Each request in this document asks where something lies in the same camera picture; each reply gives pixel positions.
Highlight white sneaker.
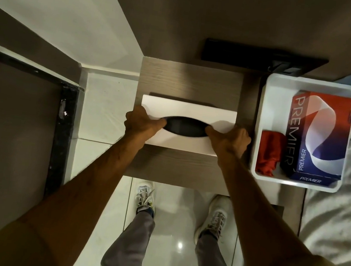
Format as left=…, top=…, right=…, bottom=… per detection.
left=193, top=192, right=231, bottom=250
left=132, top=179, right=160, bottom=220

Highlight wooden bedside table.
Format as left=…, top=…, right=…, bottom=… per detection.
left=123, top=56, right=263, bottom=199

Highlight person's left forearm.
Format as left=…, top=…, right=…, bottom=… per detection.
left=17, top=119, right=147, bottom=246

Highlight white right sneaker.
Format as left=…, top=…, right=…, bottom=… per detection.
left=193, top=192, right=231, bottom=250

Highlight red and blue tissue box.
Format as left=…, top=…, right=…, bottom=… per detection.
left=278, top=88, right=351, bottom=188

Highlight brown door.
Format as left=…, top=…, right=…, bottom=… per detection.
left=0, top=57, right=65, bottom=266

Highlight red cloth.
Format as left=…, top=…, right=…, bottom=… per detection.
left=255, top=128, right=286, bottom=178

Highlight bed with white sheet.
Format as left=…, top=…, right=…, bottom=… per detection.
left=294, top=88, right=351, bottom=266

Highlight white plastic bin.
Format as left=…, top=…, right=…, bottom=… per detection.
left=247, top=72, right=351, bottom=195

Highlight white tissue box holder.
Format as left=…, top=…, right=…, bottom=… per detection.
left=135, top=93, right=239, bottom=159

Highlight person's right hand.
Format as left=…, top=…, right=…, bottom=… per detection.
left=200, top=121, right=254, bottom=172

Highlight black door frame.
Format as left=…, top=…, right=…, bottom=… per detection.
left=0, top=46, right=84, bottom=201

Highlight white left sneaker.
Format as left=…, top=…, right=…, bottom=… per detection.
left=132, top=179, right=160, bottom=220

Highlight person's right forearm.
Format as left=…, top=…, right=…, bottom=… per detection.
left=205, top=157, right=333, bottom=266

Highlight grey trousers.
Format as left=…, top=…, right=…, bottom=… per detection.
left=96, top=205, right=242, bottom=266

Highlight black wall panel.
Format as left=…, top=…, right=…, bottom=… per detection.
left=201, top=37, right=330, bottom=82

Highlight person's left hand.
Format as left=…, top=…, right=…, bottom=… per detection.
left=122, top=103, right=169, bottom=147

